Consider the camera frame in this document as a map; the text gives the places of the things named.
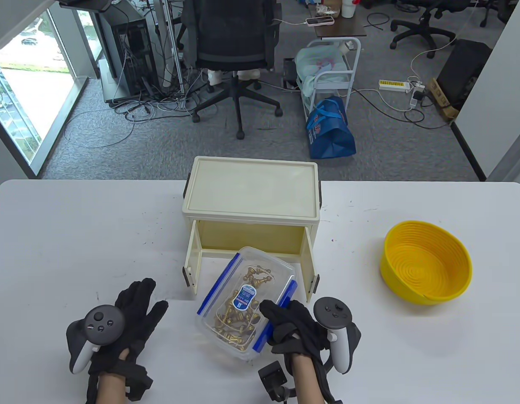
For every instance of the person's right hand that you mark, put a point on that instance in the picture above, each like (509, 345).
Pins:
(298, 324)

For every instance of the person's left hand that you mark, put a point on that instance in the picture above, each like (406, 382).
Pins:
(138, 311)

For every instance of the pile of gold chess pieces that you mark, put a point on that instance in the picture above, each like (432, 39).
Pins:
(239, 317)

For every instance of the clear plastic lid blue label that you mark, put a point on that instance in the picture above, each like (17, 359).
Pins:
(247, 290)

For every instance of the clear plastic box blue latches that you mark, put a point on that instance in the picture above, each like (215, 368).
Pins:
(213, 328)

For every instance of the cream plastic cabinet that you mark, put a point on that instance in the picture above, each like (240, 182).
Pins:
(251, 189)

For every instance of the yellow ribbed bowl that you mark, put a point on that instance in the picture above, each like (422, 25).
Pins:
(428, 261)

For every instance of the person's right forearm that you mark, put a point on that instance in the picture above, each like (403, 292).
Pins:
(306, 378)

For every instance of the person's left forearm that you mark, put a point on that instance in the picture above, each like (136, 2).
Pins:
(110, 389)

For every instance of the small black box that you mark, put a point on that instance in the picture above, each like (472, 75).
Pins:
(290, 73)

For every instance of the cardboard box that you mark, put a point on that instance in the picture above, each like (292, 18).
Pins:
(443, 101)

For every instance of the black white right hand controller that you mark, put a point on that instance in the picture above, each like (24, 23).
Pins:
(333, 313)

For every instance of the black white hand controller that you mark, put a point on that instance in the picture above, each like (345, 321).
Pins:
(102, 324)
(333, 313)

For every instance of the black white left hand controller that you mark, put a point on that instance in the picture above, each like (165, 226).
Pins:
(102, 324)

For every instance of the blue shopping bag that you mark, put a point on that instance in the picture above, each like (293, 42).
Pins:
(331, 134)

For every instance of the white rolling cart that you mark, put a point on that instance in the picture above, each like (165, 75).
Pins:
(331, 85)

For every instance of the large window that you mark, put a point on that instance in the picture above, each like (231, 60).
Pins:
(28, 84)

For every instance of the white charger adapter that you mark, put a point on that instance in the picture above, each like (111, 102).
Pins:
(416, 97)

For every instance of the white yellow power strip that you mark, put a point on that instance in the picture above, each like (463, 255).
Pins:
(392, 85)

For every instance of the pale green plastic bag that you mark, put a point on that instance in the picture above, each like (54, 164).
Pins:
(314, 63)

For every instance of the black computer tower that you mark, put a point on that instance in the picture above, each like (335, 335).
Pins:
(129, 46)

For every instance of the white metal pole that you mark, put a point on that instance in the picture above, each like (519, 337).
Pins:
(167, 42)

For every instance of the black mesh office chair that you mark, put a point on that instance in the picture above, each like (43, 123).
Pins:
(230, 38)

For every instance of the brown side table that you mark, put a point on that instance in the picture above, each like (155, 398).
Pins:
(348, 27)

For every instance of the black case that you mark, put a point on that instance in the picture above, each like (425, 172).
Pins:
(464, 71)

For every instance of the pink white phone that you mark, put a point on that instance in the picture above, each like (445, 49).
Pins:
(320, 20)

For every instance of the dark desk top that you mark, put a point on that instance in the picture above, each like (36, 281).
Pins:
(85, 3)

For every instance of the snack package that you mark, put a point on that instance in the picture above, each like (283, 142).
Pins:
(327, 9)

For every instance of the white cup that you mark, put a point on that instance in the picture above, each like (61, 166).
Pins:
(347, 8)

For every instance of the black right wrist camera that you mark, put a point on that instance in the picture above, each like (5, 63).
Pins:
(272, 374)

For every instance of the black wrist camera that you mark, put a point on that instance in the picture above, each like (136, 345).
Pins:
(138, 383)
(272, 374)

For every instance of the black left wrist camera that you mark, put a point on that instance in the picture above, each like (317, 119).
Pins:
(138, 383)

